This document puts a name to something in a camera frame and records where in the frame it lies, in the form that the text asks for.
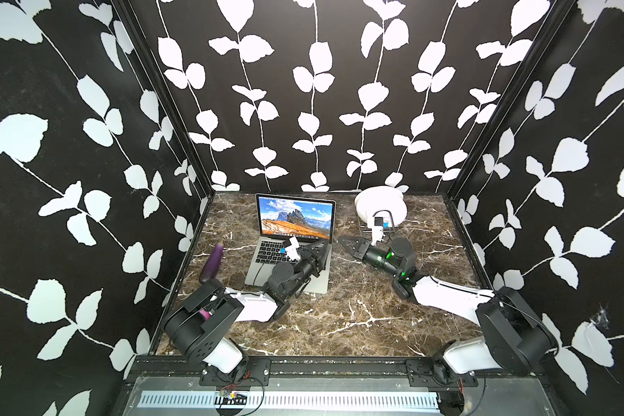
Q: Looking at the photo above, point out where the purple eggplant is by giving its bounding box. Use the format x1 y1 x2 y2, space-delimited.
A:
199 243 224 284

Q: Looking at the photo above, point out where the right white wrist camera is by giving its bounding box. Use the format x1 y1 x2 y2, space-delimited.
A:
367 216 391 246

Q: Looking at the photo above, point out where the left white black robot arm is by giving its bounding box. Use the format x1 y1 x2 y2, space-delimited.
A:
164 240 331 382

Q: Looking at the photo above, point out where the black front mounting rail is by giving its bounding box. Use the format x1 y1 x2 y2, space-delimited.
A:
129 355 547 388

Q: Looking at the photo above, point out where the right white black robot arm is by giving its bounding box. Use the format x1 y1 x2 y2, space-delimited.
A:
338 236 560 379

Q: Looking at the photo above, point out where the black wire plate rack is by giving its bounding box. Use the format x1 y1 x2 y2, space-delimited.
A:
359 210 396 233

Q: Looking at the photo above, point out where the white perforated cable duct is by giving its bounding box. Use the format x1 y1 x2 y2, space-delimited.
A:
136 391 440 413

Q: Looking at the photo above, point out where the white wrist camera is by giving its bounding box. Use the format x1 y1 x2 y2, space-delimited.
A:
281 237 301 262
367 216 391 246

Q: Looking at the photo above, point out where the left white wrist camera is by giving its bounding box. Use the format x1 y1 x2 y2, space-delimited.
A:
281 237 301 262

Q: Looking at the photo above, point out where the white plates stack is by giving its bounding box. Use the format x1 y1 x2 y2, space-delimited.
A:
355 185 407 227

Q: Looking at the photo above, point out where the silver open laptop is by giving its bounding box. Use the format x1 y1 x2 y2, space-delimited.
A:
244 194 336 286

